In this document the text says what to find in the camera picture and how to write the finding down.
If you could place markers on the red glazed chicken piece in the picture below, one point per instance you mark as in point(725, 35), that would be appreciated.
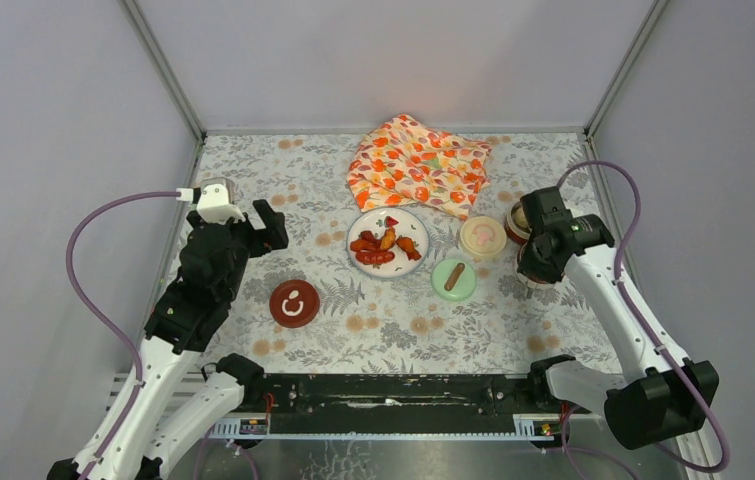
point(362, 245)

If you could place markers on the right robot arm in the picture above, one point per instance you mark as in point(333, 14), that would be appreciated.
point(660, 392)

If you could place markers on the red sausage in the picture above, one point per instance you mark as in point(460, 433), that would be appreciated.
point(374, 257)

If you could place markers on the floral tablecloth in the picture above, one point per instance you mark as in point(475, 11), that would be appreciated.
point(371, 325)

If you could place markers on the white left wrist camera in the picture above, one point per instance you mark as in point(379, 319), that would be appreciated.
point(215, 201)

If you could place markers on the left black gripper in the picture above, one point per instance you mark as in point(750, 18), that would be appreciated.
point(244, 232)

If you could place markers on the green lid brown handle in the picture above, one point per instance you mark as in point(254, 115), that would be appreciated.
point(454, 280)

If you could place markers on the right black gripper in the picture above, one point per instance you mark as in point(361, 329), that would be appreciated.
point(527, 266)

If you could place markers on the floral orange cloth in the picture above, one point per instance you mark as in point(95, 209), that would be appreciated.
point(403, 162)

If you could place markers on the white plate blue rim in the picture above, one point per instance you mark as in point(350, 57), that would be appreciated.
point(371, 226)

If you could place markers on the red lined steel bowl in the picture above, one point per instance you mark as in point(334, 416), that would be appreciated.
point(532, 282)

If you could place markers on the glazed chicken wing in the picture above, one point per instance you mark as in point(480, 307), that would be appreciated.
point(408, 247)

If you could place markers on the cream lid pink handle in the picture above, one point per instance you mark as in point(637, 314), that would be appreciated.
point(482, 237)

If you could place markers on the red brown round lid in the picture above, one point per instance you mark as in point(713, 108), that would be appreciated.
point(294, 303)

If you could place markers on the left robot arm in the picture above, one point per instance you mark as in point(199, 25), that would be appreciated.
point(132, 442)

